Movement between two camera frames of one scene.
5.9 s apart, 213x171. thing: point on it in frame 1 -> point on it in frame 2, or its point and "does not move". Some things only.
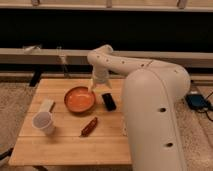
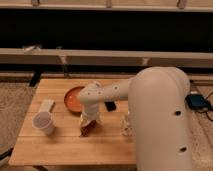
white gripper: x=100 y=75 -> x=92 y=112
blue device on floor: x=196 y=101 does not move
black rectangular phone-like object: x=109 y=101 does not move
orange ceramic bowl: x=79 y=99 does not move
